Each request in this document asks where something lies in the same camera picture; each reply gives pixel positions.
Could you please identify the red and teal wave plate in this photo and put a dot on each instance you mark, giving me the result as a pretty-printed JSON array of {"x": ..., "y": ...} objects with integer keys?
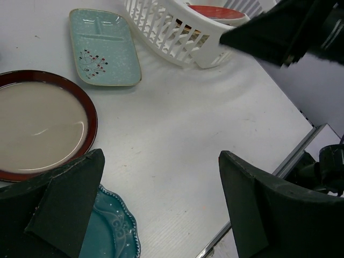
[{"x": 220, "y": 14}]

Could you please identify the orange woven round plate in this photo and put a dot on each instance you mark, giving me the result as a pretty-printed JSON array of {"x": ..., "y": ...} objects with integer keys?
[{"x": 187, "y": 30}]

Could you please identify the light blue rectangular plate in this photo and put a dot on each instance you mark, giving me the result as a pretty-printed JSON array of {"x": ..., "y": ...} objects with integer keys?
[{"x": 103, "y": 49}]

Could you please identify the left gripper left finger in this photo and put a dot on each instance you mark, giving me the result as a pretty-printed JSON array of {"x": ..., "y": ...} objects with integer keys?
[{"x": 48, "y": 215}]

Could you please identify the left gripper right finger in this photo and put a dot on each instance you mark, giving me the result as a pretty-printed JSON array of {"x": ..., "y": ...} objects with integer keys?
[{"x": 272, "y": 217}]

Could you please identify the beige plate with maroon rim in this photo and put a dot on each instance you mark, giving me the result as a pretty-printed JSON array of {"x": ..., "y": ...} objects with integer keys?
[{"x": 46, "y": 121}]

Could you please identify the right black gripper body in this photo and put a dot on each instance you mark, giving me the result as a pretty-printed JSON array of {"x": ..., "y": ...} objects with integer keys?
[{"x": 321, "y": 33}]

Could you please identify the teal scalloped round plate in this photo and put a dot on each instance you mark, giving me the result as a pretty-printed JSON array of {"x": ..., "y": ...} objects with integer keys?
[{"x": 112, "y": 229}]

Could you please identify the white plastic dish bin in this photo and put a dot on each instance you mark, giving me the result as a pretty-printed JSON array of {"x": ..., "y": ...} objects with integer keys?
[{"x": 155, "y": 23}]

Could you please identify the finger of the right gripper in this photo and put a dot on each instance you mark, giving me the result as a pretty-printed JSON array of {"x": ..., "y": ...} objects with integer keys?
[{"x": 278, "y": 36}]

